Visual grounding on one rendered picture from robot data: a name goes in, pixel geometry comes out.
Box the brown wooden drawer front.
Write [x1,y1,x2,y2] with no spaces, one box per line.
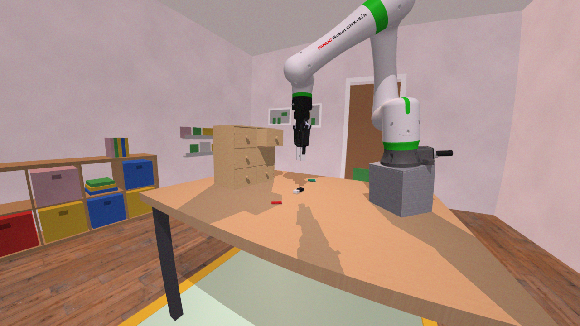
[234,148,256,168]
[235,166,256,188]
[257,129,283,147]
[257,163,274,182]
[234,127,256,147]
[257,147,274,164]

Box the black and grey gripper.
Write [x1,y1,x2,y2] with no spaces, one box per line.
[293,110,311,161]

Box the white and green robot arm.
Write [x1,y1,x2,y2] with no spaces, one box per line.
[284,0,453,168]

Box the small wooden chest of drawers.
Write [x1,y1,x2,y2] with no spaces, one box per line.
[213,125,275,190]

